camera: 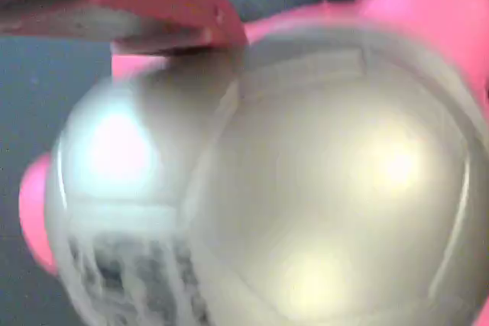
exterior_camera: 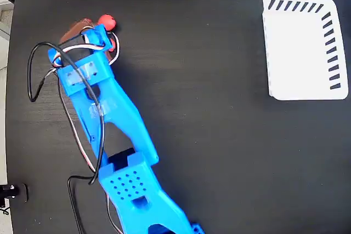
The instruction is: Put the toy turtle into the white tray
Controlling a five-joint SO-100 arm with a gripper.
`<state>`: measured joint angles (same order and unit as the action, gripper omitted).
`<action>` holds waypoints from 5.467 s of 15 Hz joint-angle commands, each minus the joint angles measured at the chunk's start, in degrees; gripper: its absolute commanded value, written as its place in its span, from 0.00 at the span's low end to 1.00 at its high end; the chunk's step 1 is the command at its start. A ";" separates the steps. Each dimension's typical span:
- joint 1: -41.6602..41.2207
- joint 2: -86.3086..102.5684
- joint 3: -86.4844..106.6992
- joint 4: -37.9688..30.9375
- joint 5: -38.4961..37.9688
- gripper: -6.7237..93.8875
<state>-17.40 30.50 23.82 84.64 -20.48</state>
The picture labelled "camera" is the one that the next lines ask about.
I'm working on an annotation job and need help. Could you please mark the red turtle toy silver shell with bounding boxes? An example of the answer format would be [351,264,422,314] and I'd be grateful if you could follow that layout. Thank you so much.
[18,0,489,326]

